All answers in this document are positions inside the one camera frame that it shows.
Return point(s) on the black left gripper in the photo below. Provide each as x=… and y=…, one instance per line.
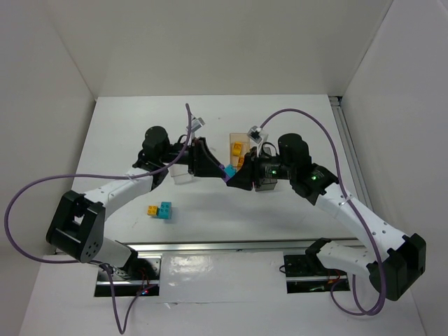
x=196, y=158

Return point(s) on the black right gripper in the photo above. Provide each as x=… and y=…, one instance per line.
x=253, y=169

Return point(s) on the purple lego brick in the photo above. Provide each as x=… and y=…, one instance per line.
x=225, y=177

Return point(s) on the yellow lego piece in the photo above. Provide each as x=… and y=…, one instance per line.
x=237, y=149

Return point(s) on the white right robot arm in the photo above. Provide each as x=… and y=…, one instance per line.
x=392, y=261

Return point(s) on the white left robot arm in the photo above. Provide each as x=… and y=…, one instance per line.
x=77, y=228

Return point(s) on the yellow lego in amber bin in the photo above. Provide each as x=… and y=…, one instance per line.
x=240, y=162

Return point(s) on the dark grey plastic container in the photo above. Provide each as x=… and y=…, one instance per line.
x=265, y=184

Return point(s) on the clear plastic container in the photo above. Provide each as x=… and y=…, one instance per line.
x=180, y=174

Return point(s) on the amber plastic container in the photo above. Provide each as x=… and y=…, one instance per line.
x=242, y=137

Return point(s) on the teal lego brick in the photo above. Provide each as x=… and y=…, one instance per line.
x=164, y=212

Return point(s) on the yellow square lego brick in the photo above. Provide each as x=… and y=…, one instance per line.
x=152, y=211

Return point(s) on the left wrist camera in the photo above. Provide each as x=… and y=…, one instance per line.
x=196, y=123

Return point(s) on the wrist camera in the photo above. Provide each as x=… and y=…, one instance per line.
x=257, y=135
x=196, y=123

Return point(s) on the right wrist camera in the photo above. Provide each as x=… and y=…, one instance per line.
x=257, y=135

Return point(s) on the aluminium front rail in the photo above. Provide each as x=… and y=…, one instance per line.
x=208, y=246

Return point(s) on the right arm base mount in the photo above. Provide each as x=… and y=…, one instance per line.
x=302, y=278

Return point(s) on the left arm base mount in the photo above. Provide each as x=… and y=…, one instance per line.
x=145, y=279

